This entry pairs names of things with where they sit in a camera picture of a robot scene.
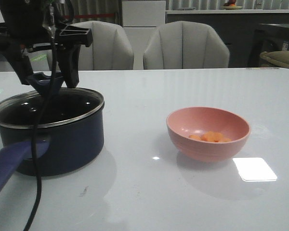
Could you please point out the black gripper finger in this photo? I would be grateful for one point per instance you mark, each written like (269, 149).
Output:
(18, 61)
(71, 57)

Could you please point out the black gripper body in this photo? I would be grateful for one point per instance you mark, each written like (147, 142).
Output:
(31, 24)

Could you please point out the glass lid with blue knob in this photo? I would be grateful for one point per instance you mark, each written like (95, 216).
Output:
(66, 105)

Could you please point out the pink bowl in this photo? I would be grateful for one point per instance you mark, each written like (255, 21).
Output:
(197, 121)

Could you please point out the red barrier belt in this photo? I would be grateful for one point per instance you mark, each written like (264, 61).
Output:
(111, 16)

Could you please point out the left beige chair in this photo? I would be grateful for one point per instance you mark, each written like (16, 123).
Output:
(110, 48)

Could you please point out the beige chair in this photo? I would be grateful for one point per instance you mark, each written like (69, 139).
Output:
(110, 48)
(185, 45)

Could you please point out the white cabinet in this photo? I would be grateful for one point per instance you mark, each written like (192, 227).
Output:
(140, 18)

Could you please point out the dark blue saucepan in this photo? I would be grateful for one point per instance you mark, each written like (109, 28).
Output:
(60, 149)

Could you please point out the right beige chair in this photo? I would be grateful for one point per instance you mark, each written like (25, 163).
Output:
(185, 45)

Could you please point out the fruit plate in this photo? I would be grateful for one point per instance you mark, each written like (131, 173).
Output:
(231, 5)

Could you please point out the grey kitchen counter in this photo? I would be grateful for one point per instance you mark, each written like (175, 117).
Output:
(235, 27)

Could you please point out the black appliance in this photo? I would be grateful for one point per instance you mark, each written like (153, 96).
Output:
(269, 38)

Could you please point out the tan cushion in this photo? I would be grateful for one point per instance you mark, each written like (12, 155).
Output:
(275, 59)

